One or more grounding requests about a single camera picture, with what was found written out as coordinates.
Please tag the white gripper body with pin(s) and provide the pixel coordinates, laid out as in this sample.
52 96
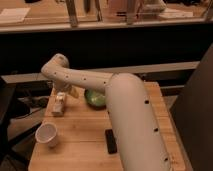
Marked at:
68 89

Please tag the white plastic bottle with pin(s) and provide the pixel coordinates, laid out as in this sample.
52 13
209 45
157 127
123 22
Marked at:
59 104

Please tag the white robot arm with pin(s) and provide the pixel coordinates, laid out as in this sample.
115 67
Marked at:
135 127

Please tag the green ceramic bowl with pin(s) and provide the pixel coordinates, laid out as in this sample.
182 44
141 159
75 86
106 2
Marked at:
94 99

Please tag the white paper cup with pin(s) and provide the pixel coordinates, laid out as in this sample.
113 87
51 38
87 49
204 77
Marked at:
47 134

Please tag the black rectangular remote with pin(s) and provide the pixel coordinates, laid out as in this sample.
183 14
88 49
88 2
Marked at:
110 141

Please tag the black chair at left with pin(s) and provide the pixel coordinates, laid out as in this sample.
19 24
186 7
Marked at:
11 107

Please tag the white paper sheet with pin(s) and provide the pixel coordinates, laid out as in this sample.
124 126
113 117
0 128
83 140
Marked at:
13 15

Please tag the dark panel at right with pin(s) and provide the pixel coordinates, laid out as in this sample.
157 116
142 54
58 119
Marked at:
193 114

